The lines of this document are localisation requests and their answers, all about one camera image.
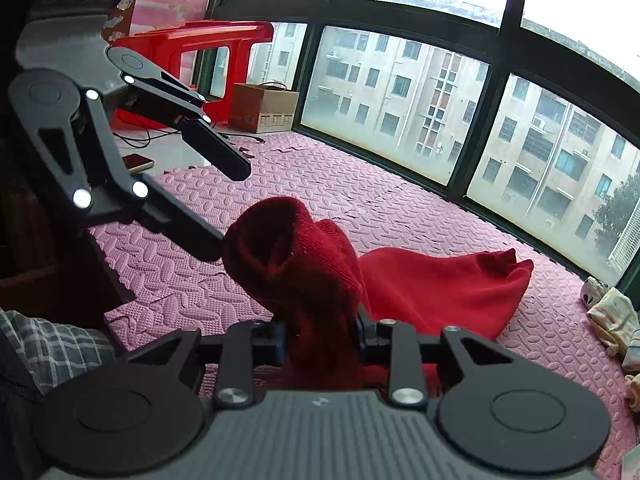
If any red garment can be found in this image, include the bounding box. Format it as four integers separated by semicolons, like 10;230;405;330
222;197;534;390

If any pale clothes pile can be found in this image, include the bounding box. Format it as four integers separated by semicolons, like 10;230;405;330
579;276;639;414

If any red plastic stool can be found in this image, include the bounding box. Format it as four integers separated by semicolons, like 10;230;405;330
111;20;274;125

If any smartphone on floor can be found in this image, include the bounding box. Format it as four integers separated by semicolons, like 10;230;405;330
122;153;155;174

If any brown cardboard box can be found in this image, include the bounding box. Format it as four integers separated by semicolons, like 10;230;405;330
228;81;299;133

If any pink foam puzzle mat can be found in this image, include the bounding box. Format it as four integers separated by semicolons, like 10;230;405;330
92;133;637;479

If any plaid trouser leg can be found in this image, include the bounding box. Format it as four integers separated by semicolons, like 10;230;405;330
1;310;117;394

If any black cable on floor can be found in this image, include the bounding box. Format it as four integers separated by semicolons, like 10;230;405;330
112;123;266;151

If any green window frame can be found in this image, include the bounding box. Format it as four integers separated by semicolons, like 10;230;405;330
205;0;639;296

